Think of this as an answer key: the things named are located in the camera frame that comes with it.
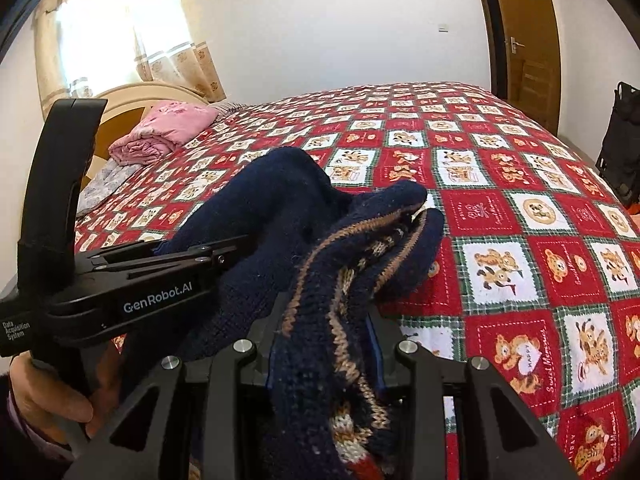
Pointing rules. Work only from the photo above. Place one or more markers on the navy brown patterned knit sweater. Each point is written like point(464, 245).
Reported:
point(280, 240)

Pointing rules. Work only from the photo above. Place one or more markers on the striped pillow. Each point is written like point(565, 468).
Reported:
point(227, 107)

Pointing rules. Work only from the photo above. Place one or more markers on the pink folded blanket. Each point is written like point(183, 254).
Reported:
point(160, 130)

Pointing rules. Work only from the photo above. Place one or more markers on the black folded cart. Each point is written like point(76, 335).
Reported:
point(620, 130)

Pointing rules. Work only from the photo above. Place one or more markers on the bright window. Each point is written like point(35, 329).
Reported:
point(110, 35)

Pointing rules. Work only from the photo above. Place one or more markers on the cream wooden headboard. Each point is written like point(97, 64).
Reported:
point(125, 92)

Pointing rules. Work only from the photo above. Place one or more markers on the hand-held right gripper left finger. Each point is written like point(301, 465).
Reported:
point(250, 365)

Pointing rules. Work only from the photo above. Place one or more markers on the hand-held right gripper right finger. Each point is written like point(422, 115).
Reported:
point(400, 370)

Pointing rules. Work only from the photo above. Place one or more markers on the brown wooden door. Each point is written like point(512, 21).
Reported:
point(520, 10)

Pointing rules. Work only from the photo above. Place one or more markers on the grey floral pillow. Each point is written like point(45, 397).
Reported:
point(100, 187)

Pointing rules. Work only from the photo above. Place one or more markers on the red checked bear-print bedspread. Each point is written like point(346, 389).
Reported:
point(500, 210)

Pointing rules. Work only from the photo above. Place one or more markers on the beige patterned curtain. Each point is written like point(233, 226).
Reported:
point(205, 60)

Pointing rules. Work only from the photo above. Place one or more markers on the person's left hand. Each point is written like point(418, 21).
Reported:
point(55, 400)

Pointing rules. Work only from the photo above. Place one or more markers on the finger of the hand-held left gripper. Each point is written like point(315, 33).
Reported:
point(175, 267)
point(200, 247)

